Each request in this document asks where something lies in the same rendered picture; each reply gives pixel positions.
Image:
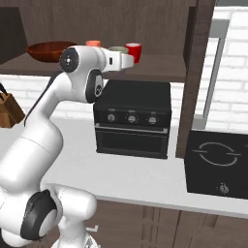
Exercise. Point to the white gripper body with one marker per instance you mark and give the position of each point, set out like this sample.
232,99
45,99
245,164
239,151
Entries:
127,61

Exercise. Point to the grey range hood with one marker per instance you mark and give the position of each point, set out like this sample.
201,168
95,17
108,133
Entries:
214,71

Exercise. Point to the dark wood cabinet door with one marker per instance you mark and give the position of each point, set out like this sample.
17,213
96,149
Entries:
195,80

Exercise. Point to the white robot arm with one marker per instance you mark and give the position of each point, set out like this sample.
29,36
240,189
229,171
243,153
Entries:
35,145

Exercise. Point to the black hob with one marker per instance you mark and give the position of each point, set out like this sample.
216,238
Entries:
213,168

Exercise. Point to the hob knob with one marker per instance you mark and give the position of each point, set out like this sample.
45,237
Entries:
223,188

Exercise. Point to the black toaster oven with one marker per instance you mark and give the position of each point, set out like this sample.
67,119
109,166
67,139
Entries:
135,97

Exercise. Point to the dark wood base cabinets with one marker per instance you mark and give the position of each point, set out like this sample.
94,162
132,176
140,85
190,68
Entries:
168,229

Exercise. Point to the dark wood wall cabinet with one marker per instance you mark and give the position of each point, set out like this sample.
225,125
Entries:
155,29

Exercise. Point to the grey-green bowl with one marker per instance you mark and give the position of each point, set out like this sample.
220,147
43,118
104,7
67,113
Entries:
118,49

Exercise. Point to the toaster oven door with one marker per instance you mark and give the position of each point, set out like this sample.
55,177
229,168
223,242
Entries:
132,142

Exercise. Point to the brown knife block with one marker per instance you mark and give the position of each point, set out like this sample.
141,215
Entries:
8,111

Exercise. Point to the brown wooden bowl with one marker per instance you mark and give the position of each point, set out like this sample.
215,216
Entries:
48,51

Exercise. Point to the red cup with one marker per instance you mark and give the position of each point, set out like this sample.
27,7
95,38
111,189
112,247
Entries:
135,50

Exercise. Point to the silver toaster oven knob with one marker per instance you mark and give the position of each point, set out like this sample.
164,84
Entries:
111,117
152,120
131,119

